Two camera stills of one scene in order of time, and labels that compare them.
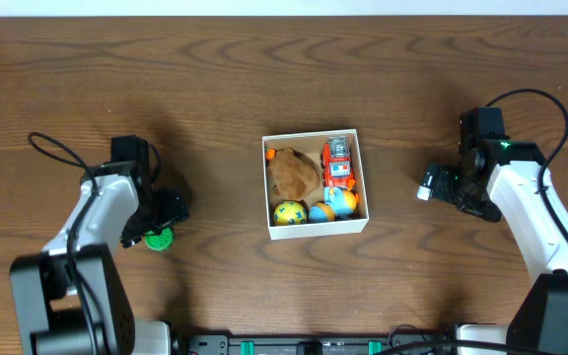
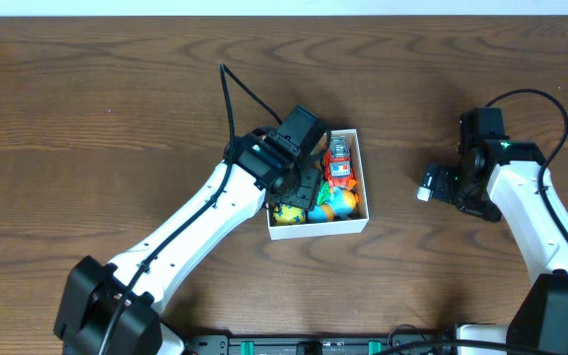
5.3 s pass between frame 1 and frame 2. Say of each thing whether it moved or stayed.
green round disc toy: moved
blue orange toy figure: stayed
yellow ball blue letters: stayed
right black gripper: stayed
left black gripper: moved
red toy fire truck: stayed
